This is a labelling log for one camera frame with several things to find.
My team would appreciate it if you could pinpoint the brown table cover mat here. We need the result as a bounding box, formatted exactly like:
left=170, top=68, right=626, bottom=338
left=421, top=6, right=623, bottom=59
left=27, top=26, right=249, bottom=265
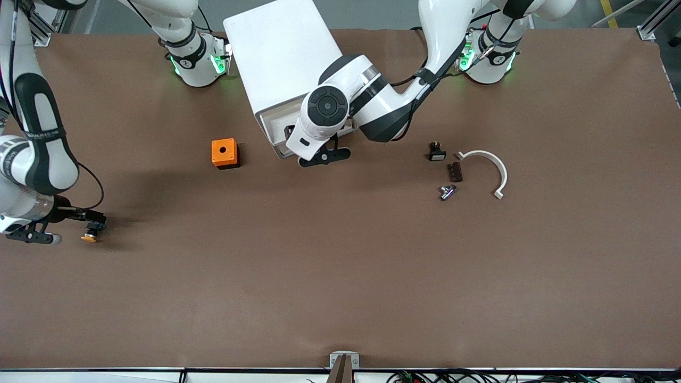
left=0, top=27, right=681, bottom=371

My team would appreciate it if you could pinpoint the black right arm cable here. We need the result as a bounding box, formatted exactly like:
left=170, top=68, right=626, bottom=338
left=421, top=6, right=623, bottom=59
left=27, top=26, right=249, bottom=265
left=77, top=162, right=105, bottom=211

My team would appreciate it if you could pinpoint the white plastic cabinet drawer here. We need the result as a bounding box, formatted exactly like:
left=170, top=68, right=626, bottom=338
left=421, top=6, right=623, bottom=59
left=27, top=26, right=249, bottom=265
left=264, top=105, right=306, bottom=159

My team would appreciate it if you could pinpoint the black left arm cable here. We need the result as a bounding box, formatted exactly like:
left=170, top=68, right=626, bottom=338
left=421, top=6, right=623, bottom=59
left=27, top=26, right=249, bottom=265
left=388, top=32, right=482, bottom=88

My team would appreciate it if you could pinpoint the black cable bundle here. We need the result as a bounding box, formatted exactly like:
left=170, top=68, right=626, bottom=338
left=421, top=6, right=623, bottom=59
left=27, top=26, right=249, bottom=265
left=386, top=369, right=681, bottom=383

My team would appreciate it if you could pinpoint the white drawer cabinet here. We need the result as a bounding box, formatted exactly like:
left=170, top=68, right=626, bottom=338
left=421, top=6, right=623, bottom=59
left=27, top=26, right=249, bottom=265
left=223, top=0, right=356, bottom=160

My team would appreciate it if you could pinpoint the brown post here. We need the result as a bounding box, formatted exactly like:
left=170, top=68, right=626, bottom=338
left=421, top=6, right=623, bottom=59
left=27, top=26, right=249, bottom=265
left=327, top=355, right=354, bottom=383

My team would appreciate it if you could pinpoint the black bracket with screws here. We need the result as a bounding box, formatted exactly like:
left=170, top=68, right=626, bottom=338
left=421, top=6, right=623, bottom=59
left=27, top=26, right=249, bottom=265
left=298, top=147, right=352, bottom=169
left=5, top=223, right=63, bottom=246

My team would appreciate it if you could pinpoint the metal edge mounting bracket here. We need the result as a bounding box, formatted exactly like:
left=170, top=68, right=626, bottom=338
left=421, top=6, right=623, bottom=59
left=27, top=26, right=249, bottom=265
left=329, top=351, right=360, bottom=383

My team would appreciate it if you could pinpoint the white curved plastic bracket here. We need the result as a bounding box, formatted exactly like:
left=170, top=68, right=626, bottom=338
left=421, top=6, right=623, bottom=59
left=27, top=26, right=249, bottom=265
left=456, top=150, right=509, bottom=200

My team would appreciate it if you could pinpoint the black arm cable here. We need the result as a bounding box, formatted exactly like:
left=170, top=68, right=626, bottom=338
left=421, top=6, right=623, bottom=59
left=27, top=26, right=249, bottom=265
left=388, top=32, right=482, bottom=88
left=77, top=162, right=105, bottom=211

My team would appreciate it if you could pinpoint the orange black button enclosure box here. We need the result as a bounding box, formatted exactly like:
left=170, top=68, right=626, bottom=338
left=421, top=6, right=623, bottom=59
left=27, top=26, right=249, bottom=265
left=211, top=138, right=240, bottom=170

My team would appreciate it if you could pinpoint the aluminium frame profile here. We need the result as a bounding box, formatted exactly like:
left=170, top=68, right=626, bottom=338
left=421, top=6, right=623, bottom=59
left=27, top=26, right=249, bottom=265
left=52, top=0, right=73, bottom=32
left=636, top=0, right=681, bottom=41
left=29, top=11, right=54, bottom=47

